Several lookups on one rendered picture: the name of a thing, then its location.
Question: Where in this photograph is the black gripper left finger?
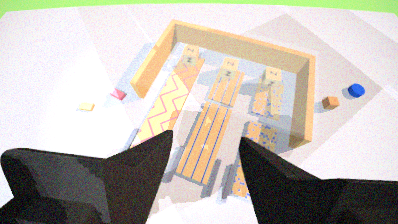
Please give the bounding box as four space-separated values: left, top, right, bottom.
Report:
0 130 173 224

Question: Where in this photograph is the orange strip with blue dots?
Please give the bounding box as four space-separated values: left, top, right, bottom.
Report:
231 121 278 200

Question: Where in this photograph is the small orange cube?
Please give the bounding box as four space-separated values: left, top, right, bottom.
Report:
321 96 339 110

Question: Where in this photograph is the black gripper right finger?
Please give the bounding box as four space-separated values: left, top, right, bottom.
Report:
239 137 398 224

